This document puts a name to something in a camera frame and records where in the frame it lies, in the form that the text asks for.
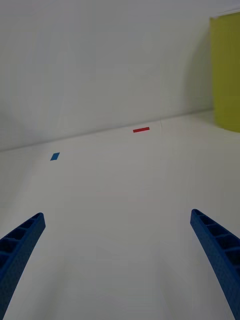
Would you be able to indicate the yellow-green plastic bin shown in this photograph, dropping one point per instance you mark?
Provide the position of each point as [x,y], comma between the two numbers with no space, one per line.
[226,75]

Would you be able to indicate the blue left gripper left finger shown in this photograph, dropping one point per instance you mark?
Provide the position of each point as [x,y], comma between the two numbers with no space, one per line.
[17,252]

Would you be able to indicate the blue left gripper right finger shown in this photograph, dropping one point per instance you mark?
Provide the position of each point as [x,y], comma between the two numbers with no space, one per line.
[220,247]

